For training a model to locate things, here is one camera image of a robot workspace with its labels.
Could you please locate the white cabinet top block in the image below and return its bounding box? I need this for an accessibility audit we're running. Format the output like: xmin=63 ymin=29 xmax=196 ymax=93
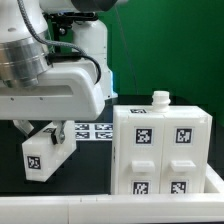
xmin=22 ymin=121 xmax=76 ymax=182

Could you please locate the grey braided camera cable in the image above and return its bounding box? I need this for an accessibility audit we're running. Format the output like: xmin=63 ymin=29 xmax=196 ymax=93
xmin=16 ymin=0 xmax=103 ymax=84

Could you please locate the white cabinet body box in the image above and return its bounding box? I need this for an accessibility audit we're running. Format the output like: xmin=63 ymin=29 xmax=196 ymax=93
xmin=110 ymin=89 xmax=214 ymax=196

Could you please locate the white fiducial marker base plate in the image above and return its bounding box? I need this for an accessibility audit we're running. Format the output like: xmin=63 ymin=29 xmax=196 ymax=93
xmin=75 ymin=123 xmax=113 ymax=141

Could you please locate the white cabinet door panel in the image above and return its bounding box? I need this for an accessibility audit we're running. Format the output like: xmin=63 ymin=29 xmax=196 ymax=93
xmin=160 ymin=113 xmax=211 ymax=194
xmin=114 ymin=114 xmax=164 ymax=195

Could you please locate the black camera on stand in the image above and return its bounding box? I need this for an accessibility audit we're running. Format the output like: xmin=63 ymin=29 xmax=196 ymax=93
xmin=44 ymin=12 xmax=98 ymax=36

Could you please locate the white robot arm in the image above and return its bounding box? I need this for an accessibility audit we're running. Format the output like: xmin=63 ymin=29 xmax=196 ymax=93
xmin=0 ymin=0 xmax=119 ymax=144

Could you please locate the white L-shaped obstacle frame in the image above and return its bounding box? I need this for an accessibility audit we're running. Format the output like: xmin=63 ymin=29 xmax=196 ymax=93
xmin=0 ymin=168 xmax=224 ymax=224

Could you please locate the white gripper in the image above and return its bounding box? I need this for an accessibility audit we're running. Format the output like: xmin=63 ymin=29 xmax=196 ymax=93
xmin=0 ymin=61 xmax=105 ymax=145

